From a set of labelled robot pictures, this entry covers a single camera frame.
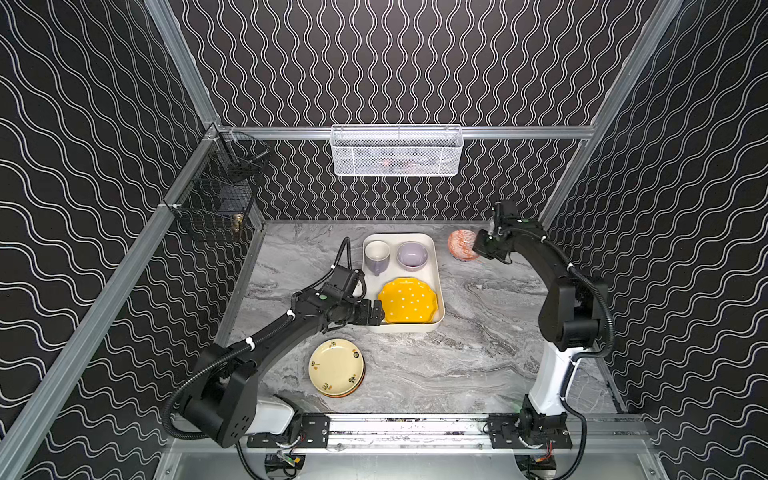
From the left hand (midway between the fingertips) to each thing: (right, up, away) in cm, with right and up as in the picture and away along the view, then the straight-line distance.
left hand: (373, 311), depth 84 cm
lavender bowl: (+13, +15, +22) cm, 30 cm away
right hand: (+34, +18, +12) cm, 40 cm away
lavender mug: (+1, +15, +23) cm, 27 cm away
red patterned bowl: (+29, +20, +16) cm, 38 cm away
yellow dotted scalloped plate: (+11, +1, +13) cm, 17 cm away
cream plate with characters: (-11, -16, +1) cm, 19 cm away
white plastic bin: (+19, +9, +19) cm, 29 cm away
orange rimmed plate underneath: (-6, -21, -6) cm, 22 cm away
